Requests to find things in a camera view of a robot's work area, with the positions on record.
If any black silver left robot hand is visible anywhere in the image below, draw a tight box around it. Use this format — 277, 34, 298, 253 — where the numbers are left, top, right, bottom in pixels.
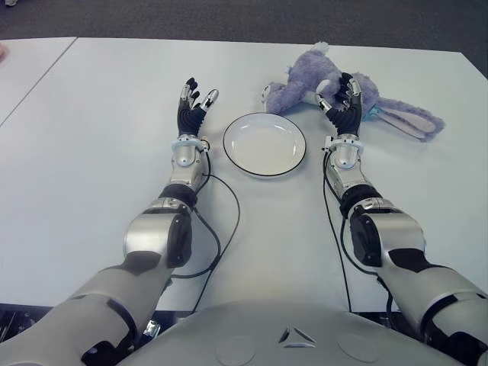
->
175, 77, 220, 137

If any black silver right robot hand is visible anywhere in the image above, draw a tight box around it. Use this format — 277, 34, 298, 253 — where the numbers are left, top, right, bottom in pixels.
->
314, 72, 363, 137

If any purple plush bunny doll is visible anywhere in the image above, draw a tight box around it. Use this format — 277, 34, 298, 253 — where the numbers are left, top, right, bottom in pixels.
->
261, 40, 446, 143

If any white plate with black rim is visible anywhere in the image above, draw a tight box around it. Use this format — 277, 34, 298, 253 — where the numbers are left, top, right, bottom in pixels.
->
222, 111, 307, 180

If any grey robot torso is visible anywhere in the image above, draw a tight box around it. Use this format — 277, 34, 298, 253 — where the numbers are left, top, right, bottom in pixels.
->
114, 299, 480, 366

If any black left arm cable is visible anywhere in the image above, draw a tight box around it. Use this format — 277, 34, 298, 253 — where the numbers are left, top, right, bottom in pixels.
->
158, 146, 241, 317

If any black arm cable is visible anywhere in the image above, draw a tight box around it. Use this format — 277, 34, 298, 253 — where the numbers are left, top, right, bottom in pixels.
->
158, 146, 241, 317
322, 149, 352, 314

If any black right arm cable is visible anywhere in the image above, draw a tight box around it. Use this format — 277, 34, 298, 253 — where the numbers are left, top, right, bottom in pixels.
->
322, 149, 352, 314

